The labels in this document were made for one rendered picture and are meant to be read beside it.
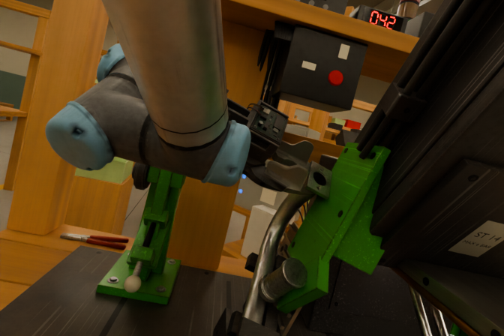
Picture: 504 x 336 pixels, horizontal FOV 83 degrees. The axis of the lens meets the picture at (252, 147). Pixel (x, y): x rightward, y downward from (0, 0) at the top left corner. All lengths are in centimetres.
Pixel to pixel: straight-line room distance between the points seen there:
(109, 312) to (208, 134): 41
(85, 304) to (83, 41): 56
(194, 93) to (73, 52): 62
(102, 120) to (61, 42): 51
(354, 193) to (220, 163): 19
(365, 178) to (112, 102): 32
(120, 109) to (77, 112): 4
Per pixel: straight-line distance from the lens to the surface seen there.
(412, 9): 95
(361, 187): 40
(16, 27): 1210
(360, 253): 44
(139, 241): 62
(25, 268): 76
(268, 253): 52
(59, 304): 62
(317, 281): 39
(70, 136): 35
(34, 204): 88
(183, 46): 20
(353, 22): 70
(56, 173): 84
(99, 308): 61
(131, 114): 34
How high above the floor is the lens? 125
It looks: 3 degrees down
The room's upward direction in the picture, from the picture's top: 14 degrees clockwise
